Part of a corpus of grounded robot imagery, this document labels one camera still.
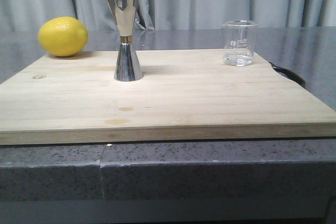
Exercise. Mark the yellow lemon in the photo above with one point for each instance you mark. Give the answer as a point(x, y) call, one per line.
point(63, 36)

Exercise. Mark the wooden cutting board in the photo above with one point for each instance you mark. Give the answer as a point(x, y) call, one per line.
point(183, 95)

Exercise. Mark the steel jigger measuring cup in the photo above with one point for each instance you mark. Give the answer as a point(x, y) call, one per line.
point(127, 67)

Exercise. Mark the clear glass beaker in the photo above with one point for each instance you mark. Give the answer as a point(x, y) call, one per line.
point(239, 42)

